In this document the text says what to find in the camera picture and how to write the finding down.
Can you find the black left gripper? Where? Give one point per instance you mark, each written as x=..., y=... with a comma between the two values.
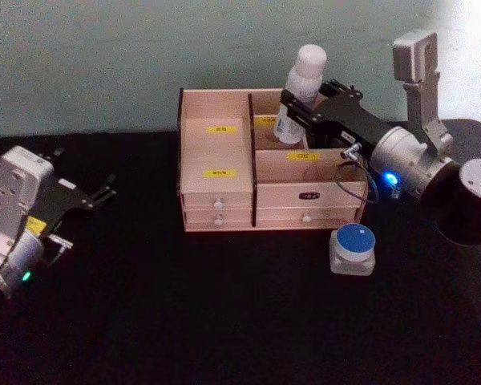
x=60, y=200

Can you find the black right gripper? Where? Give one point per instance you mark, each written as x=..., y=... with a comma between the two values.
x=344, y=118

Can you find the white plastic bottle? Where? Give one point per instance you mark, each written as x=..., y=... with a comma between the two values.
x=306, y=72

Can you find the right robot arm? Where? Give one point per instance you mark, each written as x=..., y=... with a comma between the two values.
x=417, y=160

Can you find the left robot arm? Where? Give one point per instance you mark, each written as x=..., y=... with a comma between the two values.
x=16, y=180

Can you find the wooden desk organiser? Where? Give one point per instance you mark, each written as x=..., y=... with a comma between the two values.
x=216, y=148

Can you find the wide wooden drawer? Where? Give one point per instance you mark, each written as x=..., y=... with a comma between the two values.
x=284, y=216

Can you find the small wooden drawer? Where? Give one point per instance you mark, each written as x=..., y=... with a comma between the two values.
x=232, y=217
x=232, y=199

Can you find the jar with blue lid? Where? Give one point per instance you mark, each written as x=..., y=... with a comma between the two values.
x=354, y=244

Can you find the black table cloth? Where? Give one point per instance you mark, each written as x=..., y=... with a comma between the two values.
x=208, y=313

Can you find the pale wall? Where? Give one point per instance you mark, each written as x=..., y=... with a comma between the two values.
x=104, y=60

